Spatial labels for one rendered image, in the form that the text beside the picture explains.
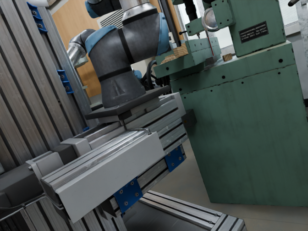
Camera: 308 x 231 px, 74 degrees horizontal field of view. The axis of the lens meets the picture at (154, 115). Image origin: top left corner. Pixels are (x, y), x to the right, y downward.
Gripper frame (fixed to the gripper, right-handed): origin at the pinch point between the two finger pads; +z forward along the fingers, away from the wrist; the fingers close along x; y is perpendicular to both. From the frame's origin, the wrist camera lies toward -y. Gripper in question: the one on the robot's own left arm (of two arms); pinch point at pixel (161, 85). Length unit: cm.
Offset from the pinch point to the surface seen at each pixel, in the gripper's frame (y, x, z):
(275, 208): 40, 28, 91
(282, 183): 25, 27, 90
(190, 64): -27, 44, 37
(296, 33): -47, -124, 76
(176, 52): -32, 50, 32
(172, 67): -24, 44, 28
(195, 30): -40.5, 13.7, 24.4
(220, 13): -49, 30, 41
